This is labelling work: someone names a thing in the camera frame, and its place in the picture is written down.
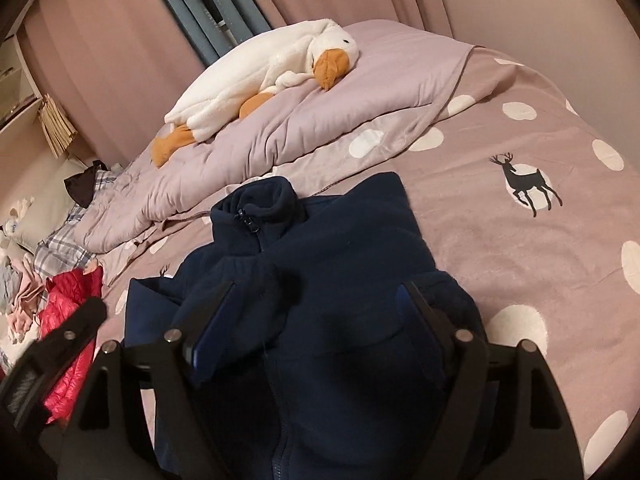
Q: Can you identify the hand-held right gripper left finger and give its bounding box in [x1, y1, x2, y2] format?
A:
[59, 280, 237, 480]

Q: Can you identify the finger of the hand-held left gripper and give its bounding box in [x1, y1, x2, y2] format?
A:
[22, 297, 108, 361]

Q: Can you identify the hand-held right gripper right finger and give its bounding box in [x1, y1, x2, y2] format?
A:
[397, 280, 586, 480]

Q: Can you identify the navy fleece jacket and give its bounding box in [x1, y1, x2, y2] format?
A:
[122, 172, 488, 480]

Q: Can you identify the pile of pink clothes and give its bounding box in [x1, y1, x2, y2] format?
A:
[0, 252, 51, 346]

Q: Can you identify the red down jacket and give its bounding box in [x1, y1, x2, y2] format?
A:
[37, 265, 106, 423]

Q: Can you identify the plaid cloth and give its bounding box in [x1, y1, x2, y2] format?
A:
[32, 169, 126, 273]

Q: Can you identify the pink polka dot bed sheet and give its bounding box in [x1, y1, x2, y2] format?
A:
[97, 45, 640, 480]

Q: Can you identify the small white plush toy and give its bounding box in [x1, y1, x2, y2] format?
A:
[0, 197, 36, 261]

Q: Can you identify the beige pillow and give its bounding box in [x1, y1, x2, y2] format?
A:
[10, 160, 88, 256]

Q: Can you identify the black cloth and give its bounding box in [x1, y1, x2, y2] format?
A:
[62, 160, 110, 207]

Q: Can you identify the white shelf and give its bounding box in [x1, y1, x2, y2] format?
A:
[0, 25, 46, 171]

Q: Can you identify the lilac quilt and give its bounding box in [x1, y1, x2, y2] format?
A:
[72, 20, 476, 256]

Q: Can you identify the white plush goose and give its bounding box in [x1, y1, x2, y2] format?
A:
[150, 19, 360, 168]

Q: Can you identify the pink curtain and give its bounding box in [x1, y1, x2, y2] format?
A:
[22, 0, 451, 168]

